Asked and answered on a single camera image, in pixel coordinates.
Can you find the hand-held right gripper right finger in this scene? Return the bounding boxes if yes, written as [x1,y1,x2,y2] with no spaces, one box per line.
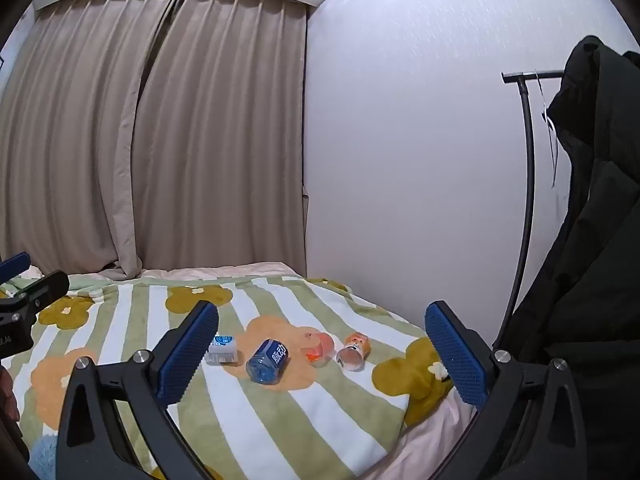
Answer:
[424,300,587,480]

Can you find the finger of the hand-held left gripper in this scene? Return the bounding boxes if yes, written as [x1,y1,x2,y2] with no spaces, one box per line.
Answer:
[14,270,70,312]
[0,252,31,282]

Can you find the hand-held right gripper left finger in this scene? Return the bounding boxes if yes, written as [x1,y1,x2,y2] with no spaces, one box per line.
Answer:
[56,300,221,480]

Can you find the clear pink orange cup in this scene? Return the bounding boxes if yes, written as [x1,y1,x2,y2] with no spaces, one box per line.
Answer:
[305,332,335,368]

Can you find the small white blue box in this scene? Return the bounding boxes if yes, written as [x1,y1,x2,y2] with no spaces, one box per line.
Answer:
[204,335,239,366]

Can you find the blue plastic bottle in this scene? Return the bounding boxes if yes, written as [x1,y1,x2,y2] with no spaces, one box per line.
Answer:
[245,338,290,386]

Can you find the pink bed sheet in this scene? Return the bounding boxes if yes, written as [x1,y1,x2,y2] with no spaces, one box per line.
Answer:
[95,260,477,480]

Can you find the green striped flower blanket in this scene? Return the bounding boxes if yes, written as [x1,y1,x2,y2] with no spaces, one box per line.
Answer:
[0,275,455,480]

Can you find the light blue fuzzy cloth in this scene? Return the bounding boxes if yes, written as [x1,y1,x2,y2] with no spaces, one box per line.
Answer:
[27,432,62,480]

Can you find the beige curtain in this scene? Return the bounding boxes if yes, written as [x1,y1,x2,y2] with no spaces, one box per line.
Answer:
[131,0,309,281]
[0,0,187,282]

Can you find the black coat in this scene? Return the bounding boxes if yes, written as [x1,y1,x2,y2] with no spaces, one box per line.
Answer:
[492,35,640,480]

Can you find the black clothes rack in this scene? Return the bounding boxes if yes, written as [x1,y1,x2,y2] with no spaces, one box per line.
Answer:
[502,69,567,347]

